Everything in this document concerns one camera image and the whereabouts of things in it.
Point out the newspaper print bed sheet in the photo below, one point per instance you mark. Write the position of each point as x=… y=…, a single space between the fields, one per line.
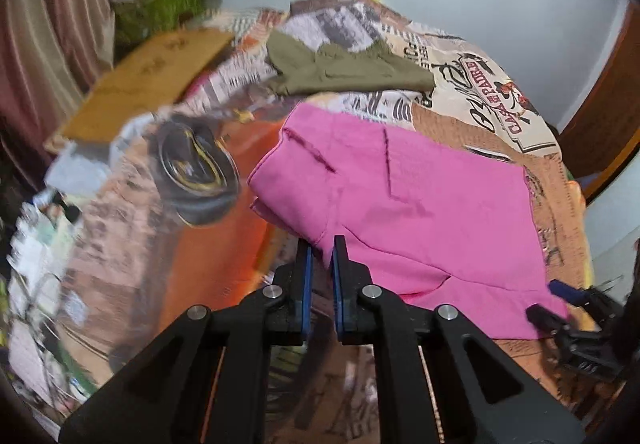
x=150 y=249

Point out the white folded cloth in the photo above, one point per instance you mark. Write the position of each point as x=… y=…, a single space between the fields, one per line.
x=75 y=169

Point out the pile of papers and packets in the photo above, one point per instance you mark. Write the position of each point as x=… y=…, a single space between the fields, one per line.
x=35 y=284

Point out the wooden wardrobe with heart decals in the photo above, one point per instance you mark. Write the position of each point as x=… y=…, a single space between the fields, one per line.
x=615 y=124

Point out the olive green pants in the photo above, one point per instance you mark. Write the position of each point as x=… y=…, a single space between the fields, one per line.
x=340 y=69

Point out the green patterned storage basket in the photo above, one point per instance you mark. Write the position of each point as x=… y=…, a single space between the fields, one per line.
x=155 y=9

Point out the pink pants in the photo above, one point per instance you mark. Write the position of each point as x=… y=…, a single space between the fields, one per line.
x=410 y=204

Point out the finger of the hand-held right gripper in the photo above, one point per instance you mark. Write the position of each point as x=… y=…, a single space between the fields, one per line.
x=562 y=287
x=547 y=317

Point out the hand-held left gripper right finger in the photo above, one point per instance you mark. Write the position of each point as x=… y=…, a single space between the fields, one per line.
x=342 y=294

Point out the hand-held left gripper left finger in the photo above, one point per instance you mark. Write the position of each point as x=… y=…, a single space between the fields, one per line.
x=300 y=299

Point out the wooden lap desk board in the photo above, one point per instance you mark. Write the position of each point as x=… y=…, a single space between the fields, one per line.
x=145 y=79

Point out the striped pink curtain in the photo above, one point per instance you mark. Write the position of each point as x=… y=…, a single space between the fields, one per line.
x=45 y=39

